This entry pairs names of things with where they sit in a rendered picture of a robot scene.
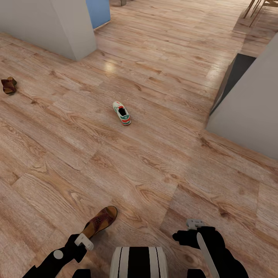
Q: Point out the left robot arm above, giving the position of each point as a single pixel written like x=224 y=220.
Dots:
x=54 y=262

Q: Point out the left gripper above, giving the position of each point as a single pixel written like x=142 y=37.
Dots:
x=78 y=251

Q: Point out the gym shoe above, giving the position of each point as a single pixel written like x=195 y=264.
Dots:
x=122 y=113

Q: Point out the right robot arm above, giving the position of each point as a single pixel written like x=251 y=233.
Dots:
x=220 y=261

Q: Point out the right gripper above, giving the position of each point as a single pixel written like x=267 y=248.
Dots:
x=184 y=238

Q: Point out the sandal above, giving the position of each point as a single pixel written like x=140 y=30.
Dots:
x=8 y=85
x=101 y=221

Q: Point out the robot trunk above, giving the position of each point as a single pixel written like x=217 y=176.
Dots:
x=139 y=262

